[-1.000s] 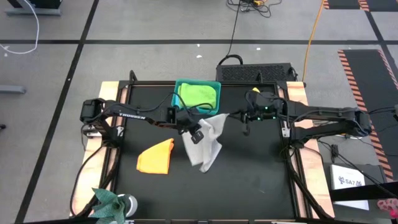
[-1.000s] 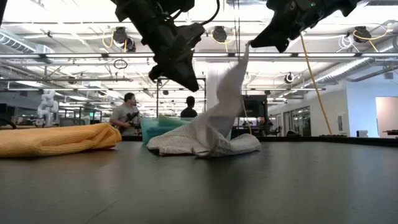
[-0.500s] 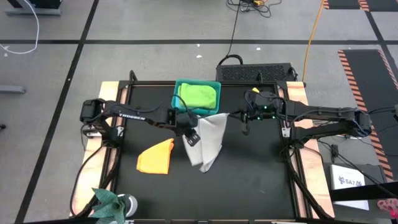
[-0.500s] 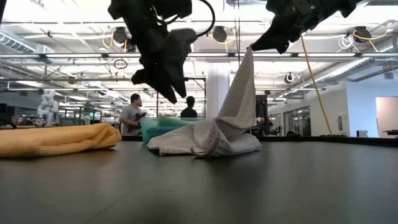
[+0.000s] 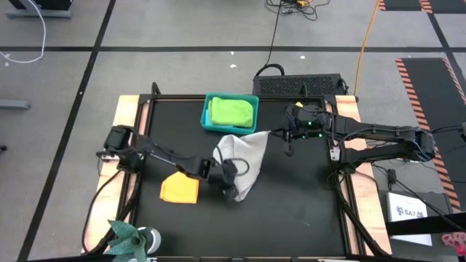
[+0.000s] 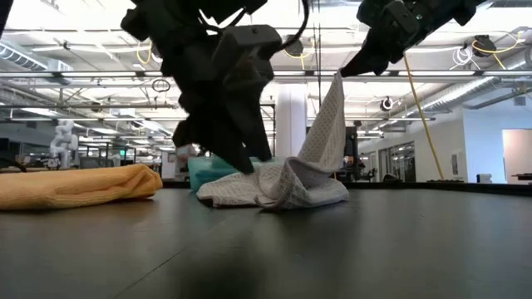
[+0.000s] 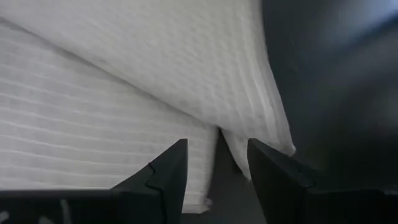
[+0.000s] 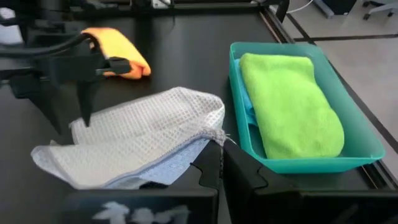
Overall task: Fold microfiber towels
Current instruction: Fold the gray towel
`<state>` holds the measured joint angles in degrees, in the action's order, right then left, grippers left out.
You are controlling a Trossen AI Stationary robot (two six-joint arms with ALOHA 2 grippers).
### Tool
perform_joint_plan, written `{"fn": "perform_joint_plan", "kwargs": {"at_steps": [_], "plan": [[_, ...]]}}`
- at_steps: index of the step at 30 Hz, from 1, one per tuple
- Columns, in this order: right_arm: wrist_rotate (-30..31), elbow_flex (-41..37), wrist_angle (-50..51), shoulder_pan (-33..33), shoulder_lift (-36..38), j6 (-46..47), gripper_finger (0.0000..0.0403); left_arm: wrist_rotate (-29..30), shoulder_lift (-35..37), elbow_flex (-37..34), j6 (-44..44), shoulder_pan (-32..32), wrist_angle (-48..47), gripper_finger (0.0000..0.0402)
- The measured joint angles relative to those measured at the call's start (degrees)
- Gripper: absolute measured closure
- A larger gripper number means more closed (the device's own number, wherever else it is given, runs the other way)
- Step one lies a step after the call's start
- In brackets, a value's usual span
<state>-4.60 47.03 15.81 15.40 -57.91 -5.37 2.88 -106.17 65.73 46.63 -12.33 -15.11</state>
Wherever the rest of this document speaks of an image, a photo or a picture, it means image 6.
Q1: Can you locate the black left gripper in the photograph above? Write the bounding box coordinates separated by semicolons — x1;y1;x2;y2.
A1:
160;37;275;175

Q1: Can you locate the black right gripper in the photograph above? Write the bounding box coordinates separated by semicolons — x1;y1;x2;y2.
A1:
340;0;421;79

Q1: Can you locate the teal plastic bin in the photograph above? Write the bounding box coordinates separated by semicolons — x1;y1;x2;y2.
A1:
186;155;288;192

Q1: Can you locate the grey waffle-weave towel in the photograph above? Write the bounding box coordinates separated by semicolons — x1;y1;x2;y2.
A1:
195;69;350;211

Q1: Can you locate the orange microfiber towel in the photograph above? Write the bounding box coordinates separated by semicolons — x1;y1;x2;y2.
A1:
0;164;164;212

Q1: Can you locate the white building pillar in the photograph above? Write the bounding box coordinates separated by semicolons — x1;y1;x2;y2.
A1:
274;85;309;159

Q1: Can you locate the black monitor screen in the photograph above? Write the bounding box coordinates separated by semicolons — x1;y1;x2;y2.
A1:
342;125;361;182

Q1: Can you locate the white robot figure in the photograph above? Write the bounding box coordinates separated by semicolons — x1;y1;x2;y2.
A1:
48;120;80;169

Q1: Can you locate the black ceiling cable reel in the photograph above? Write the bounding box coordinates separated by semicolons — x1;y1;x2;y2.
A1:
471;35;498;58
283;34;307;58

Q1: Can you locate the yellow extension cord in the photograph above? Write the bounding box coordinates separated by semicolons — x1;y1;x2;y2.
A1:
402;53;445;180

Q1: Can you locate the white coiled ceiling cable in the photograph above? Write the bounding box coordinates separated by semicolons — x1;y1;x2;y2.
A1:
451;45;474;67

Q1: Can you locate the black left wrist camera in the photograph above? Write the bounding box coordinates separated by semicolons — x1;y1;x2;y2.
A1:
212;24;284;80

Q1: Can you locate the black table frame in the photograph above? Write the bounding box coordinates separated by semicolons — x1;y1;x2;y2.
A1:
160;179;532;197

